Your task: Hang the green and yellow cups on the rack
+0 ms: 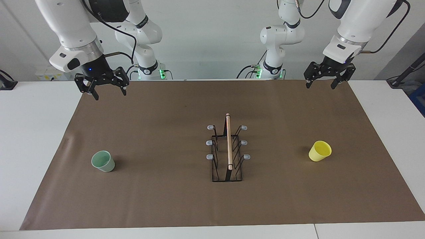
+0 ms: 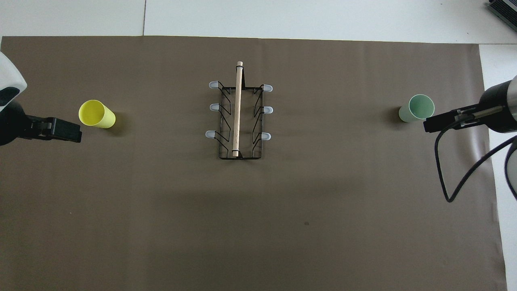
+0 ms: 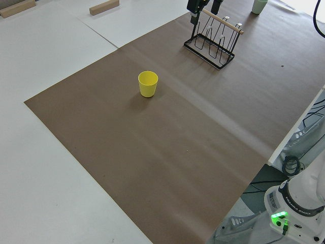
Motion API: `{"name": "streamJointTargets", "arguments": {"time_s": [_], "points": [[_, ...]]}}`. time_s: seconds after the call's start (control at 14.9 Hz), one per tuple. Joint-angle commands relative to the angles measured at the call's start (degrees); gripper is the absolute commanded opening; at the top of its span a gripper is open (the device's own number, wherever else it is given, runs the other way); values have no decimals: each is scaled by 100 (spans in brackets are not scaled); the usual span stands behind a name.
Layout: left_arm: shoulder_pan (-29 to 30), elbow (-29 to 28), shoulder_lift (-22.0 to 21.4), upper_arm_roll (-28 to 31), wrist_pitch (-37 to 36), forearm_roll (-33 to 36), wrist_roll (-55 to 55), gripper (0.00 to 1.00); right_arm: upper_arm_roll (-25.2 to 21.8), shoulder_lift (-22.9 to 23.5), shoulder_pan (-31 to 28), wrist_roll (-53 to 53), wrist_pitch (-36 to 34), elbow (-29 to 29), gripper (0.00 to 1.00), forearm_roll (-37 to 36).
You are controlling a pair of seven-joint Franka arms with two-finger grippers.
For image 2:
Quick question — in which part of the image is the grey ribbed device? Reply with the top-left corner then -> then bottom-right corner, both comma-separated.
486,0 -> 517,21

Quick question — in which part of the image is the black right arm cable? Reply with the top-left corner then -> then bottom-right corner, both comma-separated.
434,109 -> 517,203

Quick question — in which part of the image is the pale green plastic cup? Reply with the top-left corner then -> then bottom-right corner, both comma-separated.
398,94 -> 435,123

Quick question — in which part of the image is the brown paper mat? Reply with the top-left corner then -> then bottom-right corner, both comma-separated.
0,36 -> 509,291

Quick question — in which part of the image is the black wire cup rack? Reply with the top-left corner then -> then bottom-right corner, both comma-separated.
205,61 -> 273,160

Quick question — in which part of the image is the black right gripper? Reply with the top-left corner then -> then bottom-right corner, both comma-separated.
423,80 -> 513,133

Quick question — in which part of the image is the yellow plastic cup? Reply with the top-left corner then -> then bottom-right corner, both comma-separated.
78,99 -> 116,129

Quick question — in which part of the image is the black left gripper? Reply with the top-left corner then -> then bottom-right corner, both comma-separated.
0,100 -> 83,146

